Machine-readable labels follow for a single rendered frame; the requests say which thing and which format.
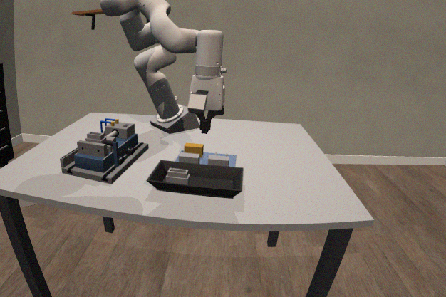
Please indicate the yellow rectangular block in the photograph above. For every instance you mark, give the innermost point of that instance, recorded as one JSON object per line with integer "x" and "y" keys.
{"x": 194, "y": 148}

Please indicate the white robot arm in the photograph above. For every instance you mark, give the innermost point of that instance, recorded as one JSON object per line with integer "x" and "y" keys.
{"x": 207, "y": 44}

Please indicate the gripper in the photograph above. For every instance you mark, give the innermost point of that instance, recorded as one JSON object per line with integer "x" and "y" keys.
{"x": 215, "y": 97}

